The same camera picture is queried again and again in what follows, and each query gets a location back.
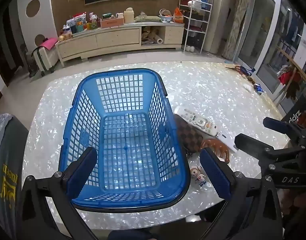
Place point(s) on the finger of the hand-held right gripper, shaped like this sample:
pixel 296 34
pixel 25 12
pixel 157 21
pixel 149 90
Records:
pixel 248 142
pixel 275 125

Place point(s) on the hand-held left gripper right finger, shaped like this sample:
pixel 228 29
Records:
pixel 214 172

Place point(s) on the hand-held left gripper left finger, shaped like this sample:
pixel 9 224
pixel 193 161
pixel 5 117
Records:
pixel 84 170

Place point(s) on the white USB dongle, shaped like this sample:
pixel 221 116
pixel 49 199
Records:
pixel 229 145

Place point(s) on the brown checkered case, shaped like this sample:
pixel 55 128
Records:
pixel 189 137

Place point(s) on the white remote control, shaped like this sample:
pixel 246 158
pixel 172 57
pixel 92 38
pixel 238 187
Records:
pixel 198 121

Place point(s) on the blue plastic basket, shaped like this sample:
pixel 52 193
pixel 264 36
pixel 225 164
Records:
pixel 123 73

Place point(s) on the person's right hand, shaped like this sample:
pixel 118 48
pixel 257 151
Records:
pixel 297 202

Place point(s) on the small blue packet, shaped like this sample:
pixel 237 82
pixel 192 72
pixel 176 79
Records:
pixel 259 88

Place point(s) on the red cloth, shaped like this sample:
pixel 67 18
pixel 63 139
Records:
pixel 285 75

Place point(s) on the wooden clothes rack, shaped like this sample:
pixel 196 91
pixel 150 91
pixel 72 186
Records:
pixel 293 60

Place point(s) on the beige curtain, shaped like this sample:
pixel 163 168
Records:
pixel 239 17

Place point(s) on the cream suitcase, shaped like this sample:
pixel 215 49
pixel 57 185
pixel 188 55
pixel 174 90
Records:
pixel 46 57

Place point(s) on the white metal rack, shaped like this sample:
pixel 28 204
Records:
pixel 196 18

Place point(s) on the cream TV cabinet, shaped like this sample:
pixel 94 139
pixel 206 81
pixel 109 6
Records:
pixel 113 38

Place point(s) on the white paper roll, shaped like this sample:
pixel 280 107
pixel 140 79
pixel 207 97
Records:
pixel 158 39

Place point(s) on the white plastic bag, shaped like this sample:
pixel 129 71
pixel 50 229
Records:
pixel 199 3

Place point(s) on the orange snack bag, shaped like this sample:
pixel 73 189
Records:
pixel 178 16

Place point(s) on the cluster of packets and bottles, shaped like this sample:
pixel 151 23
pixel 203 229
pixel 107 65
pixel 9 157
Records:
pixel 80 22

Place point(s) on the orange cardboard box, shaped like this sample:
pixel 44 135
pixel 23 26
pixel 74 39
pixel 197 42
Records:
pixel 111 23

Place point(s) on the stack of bowls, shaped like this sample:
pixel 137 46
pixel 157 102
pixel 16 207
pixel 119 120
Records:
pixel 165 15

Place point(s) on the cream thermos jug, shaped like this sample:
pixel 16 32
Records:
pixel 128 17

